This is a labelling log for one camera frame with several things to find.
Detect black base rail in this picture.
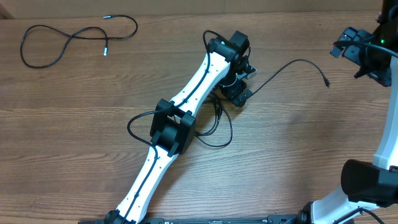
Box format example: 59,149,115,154
77,214,302,224

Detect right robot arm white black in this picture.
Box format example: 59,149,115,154
288,1,397,223

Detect black cable long thin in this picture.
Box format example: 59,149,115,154
194,58,331,148

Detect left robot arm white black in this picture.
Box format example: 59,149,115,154
104,31,256,223

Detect black cable silver plugs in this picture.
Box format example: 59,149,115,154
20,14,139,69

